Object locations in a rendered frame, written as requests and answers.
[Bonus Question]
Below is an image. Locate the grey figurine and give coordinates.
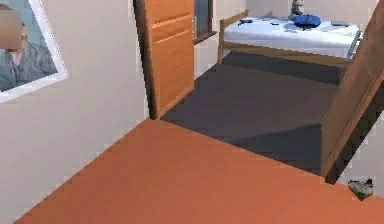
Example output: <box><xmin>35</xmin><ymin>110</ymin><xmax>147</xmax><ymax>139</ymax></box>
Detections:
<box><xmin>287</xmin><ymin>0</ymin><xmax>306</xmax><ymax>21</ymax></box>

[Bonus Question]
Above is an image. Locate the small grey-green lump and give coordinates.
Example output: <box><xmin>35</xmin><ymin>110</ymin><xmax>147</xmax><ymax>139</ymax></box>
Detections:
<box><xmin>347</xmin><ymin>178</ymin><xmax>374</xmax><ymax>202</ymax></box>

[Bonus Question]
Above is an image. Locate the orange wooden room door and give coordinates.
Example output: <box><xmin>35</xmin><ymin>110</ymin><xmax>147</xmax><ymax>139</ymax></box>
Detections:
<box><xmin>133</xmin><ymin>0</ymin><xmax>195</xmax><ymax>120</ymax></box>

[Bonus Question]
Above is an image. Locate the dark framed window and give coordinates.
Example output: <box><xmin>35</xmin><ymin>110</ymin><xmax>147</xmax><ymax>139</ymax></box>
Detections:
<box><xmin>193</xmin><ymin>0</ymin><xmax>218</xmax><ymax>46</ymax></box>

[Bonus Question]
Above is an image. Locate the white framed portrait picture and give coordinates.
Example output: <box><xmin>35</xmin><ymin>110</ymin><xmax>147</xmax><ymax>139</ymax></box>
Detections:
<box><xmin>0</xmin><ymin>0</ymin><xmax>70</xmax><ymax>104</ymax></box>

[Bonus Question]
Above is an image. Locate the blue round bag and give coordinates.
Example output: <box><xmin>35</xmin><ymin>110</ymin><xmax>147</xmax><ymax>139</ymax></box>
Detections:
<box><xmin>293</xmin><ymin>14</ymin><xmax>322</xmax><ymax>30</ymax></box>

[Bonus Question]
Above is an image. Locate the wooden bed with white mattress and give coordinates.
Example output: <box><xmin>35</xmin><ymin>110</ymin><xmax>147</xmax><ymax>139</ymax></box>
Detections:
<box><xmin>217</xmin><ymin>9</ymin><xmax>364</xmax><ymax>69</ymax></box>

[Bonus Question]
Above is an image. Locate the brown wooden door frame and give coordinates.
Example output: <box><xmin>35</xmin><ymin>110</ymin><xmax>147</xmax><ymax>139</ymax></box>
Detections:
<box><xmin>320</xmin><ymin>0</ymin><xmax>384</xmax><ymax>185</ymax></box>

